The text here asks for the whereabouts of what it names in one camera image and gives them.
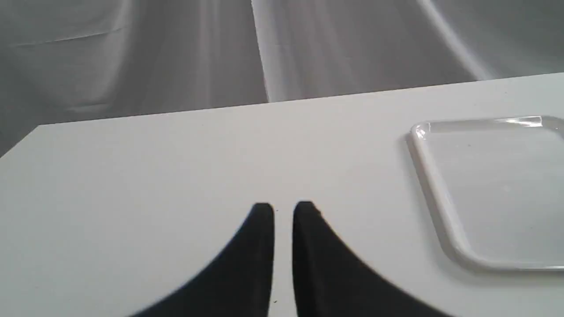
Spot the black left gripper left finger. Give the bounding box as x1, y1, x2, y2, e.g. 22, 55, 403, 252
136, 203, 275, 317

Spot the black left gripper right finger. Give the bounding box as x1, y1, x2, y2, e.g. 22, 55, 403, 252
293, 201, 445, 317

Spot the grey fabric backdrop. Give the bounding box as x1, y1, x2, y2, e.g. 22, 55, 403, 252
0, 0, 564, 154

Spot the white rectangular plastic tray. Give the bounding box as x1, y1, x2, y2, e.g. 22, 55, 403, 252
410, 116, 564, 271

